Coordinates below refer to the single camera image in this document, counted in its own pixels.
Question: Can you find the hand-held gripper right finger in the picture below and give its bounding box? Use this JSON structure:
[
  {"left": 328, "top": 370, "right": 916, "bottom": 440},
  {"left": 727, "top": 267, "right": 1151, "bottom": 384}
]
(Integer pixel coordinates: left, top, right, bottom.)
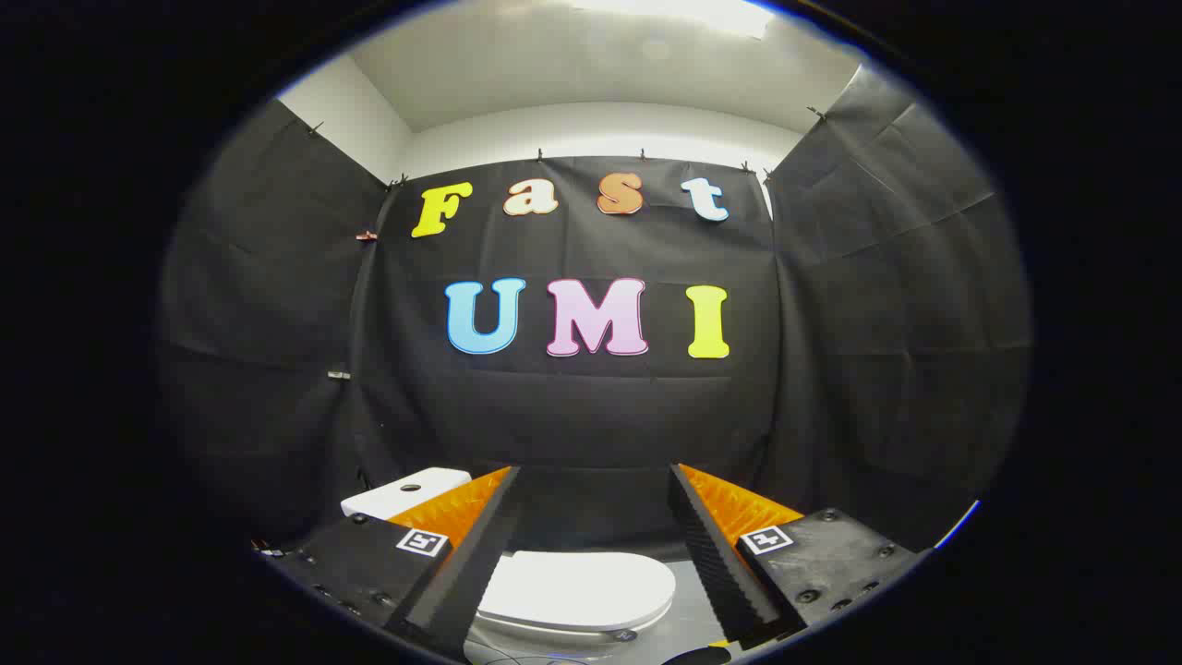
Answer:
[{"left": 667, "top": 464, "right": 932, "bottom": 649}]

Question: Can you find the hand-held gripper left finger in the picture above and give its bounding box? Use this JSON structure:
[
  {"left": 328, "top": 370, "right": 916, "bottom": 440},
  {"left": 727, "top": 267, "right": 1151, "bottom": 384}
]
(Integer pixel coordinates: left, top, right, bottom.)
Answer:
[{"left": 263, "top": 466, "right": 523, "bottom": 660}]

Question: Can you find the white toilet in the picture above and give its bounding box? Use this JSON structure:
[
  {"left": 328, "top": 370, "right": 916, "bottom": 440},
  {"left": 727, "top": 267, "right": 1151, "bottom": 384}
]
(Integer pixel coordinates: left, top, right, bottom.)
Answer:
[{"left": 340, "top": 467, "right": 678, "bottom": 647}]

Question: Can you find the black backdrop cloth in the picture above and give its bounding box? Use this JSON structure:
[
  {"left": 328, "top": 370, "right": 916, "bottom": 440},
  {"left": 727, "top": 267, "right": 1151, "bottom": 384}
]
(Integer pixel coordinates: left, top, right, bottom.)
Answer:
[{"left": 157, "top": 65, "right": 1033, "bottom": 557}]

